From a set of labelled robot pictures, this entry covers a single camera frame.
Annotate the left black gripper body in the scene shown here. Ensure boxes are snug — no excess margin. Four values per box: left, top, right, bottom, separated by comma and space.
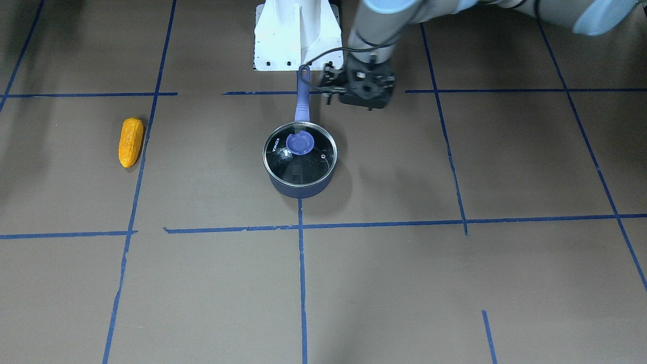
338, 56, 395, 110

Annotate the yellow corn cob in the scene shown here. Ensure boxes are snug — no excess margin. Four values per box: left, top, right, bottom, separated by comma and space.
118, 117, 144, 168

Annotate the dark blue saucepan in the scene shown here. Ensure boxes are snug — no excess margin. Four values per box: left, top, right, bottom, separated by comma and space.
262, 65, 338, 200

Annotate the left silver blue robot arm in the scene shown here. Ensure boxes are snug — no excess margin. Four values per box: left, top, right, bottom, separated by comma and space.
339, 1, 638, 110

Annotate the glass lid blue knob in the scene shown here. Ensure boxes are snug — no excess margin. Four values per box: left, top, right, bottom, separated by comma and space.
263, 121, 338, 187

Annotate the white pedestal column base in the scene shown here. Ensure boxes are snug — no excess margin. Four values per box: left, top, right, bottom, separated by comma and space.
253, 1, 344, 72

